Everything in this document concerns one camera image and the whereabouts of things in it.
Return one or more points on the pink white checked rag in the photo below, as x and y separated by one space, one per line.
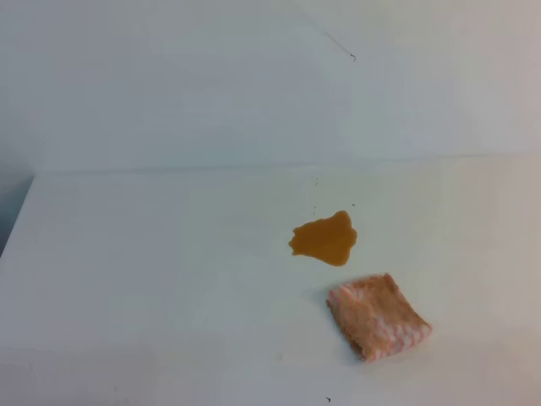
375 318

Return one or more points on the brown coffee stain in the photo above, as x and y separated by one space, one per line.
329 239

